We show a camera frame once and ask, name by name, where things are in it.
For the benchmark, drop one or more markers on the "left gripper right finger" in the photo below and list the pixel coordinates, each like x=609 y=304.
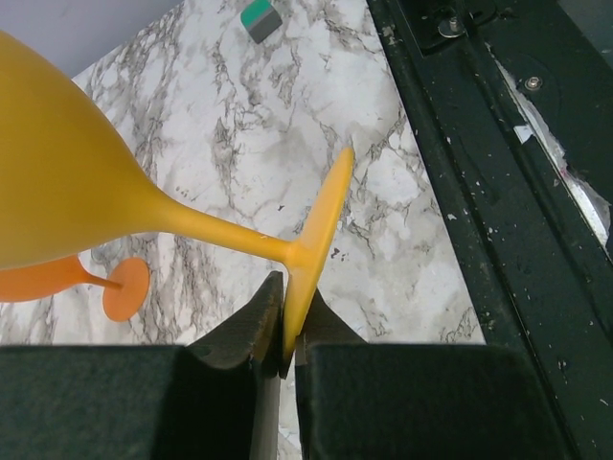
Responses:
x=361 y=400

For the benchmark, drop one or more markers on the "green whiteboard eraser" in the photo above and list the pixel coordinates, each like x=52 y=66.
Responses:
x=260 y=19

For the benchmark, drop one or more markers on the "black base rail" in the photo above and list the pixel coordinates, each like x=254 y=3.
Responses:
x=511 y=106

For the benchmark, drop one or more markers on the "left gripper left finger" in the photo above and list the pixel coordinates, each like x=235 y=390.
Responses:
x=217 y=398

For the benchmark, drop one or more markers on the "orange wine glass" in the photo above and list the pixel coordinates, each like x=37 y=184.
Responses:
x=124 y=291

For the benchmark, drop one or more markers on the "yellow wine glass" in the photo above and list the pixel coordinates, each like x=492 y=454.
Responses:
x=69 y=183

